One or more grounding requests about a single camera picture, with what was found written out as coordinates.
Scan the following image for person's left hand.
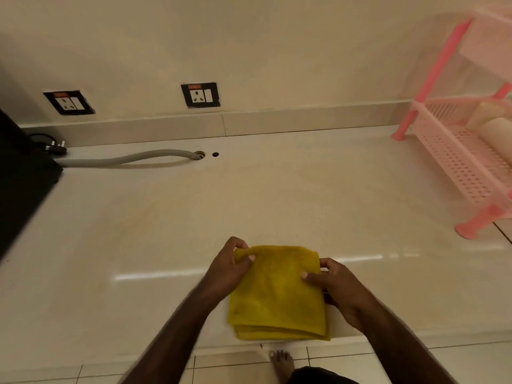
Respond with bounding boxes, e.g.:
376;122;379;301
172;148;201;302
202;237;256;303

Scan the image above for grey corrugated hose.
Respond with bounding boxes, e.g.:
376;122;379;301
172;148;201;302
54;149;205;169

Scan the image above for cream rounded container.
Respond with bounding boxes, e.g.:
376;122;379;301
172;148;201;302
466;102;507;132

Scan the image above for black appliance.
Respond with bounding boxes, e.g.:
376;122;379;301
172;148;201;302
0;108;64;260

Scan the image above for person's bare foot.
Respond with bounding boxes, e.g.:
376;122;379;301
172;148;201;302
269;350;297;384

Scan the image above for black-framed wall socket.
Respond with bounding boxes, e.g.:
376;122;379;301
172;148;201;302
43;90;96;116
181;82;221;109

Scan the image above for person's left forearm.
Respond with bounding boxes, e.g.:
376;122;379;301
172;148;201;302
119;285;231;384

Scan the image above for person's dark shorts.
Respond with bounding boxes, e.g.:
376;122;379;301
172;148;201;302
288;366;359;384

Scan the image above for person's right forearm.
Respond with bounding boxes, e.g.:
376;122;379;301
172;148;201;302
345;304;457;384

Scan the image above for black cable with plug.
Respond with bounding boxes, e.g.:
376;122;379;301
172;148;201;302
28;133;68;157

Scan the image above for yellow cloth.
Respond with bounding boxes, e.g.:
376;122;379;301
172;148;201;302
227;245;331;342

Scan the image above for pink plastic rack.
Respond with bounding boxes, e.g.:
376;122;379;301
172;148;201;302
391;6;512;240

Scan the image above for person's right hand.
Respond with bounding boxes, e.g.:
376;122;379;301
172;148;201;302
301;258;375;331

